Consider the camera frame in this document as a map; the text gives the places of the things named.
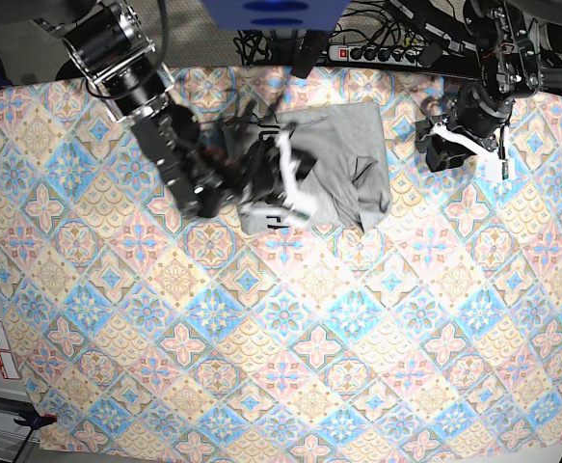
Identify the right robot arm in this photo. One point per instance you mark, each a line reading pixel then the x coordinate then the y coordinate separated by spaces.
pixel 125 69

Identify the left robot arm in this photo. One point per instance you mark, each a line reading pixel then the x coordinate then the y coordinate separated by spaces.
pixel 508 57

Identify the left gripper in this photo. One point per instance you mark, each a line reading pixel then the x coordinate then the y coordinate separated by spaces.
pixel 472 121

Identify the patterned colourful tablecloth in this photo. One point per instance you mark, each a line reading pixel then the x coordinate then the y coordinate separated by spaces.
pixel 435 336

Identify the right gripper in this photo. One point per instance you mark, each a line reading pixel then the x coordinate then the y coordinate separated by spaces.
pixel 253 173

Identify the black power strip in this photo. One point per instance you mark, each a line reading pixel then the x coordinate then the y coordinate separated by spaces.
pixel 373 55

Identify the blue box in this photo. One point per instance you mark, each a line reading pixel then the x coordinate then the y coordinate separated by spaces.
pixel 318 15

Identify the black clamp lower left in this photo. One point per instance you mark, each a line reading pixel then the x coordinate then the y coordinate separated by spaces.
pixel 34 421

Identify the grey T-shirt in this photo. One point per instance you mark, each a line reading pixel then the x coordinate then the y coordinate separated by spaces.
pixel 351 175

